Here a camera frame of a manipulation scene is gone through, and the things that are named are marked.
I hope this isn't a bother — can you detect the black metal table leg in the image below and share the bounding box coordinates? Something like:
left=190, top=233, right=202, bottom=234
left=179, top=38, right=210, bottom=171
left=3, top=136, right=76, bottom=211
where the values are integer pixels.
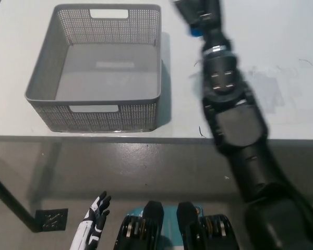
left=0, top=168, right=43, bottom=233

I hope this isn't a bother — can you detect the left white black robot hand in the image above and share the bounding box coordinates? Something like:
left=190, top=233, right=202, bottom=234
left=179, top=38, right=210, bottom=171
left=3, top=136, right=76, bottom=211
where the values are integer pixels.
left=68, top=191, right=112, bottom=250

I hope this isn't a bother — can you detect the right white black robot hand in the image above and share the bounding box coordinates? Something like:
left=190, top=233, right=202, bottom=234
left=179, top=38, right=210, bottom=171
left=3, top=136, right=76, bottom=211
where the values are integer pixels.
left=172, top=0, right=233, bottom=53

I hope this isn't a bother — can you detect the black square floor plate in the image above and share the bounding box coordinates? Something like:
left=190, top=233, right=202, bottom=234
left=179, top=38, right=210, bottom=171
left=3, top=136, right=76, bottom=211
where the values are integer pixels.
left=34, top=208, right=69, bottom=232

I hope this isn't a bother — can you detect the grey perforated plastic basket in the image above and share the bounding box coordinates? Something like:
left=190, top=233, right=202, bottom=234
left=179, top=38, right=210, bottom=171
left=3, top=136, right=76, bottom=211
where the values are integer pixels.
left=25, top=3, right=163, bottom=133

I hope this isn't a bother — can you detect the left black robot body block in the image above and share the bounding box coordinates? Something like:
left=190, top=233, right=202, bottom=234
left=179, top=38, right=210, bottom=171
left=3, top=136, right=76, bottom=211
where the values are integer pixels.
left=114, top=200, right=165, bottom=250

